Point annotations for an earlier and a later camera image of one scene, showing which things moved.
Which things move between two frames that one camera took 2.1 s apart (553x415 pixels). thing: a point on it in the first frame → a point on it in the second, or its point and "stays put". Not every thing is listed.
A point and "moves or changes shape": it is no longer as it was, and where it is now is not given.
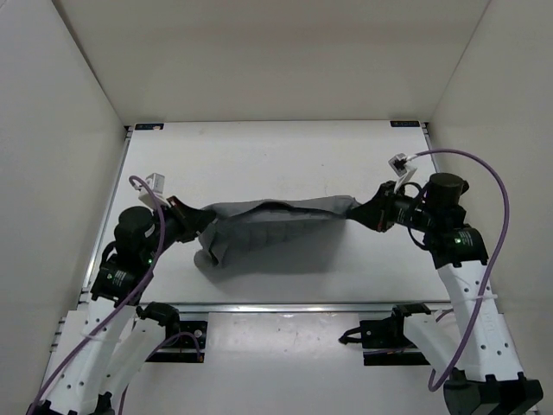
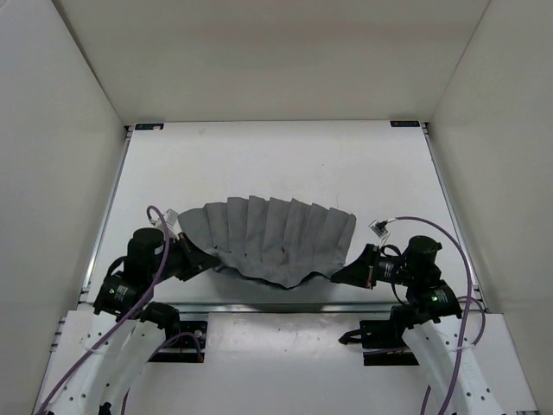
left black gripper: x=196 y=219 → x=198 y=258
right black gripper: x=375 y=212 → x=363 y=271
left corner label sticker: x=149 y=126 stays put
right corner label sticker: x=404 y=124 stays put
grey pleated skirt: x=275 y=236 moves or changes shape
